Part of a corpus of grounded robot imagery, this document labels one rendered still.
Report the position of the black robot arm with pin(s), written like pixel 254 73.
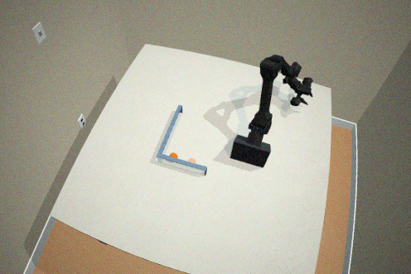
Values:
pixel 269 69

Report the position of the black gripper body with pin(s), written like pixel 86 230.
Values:
pixel 296 101

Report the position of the clear l-shaped low walls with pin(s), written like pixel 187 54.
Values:
pixel 172 163

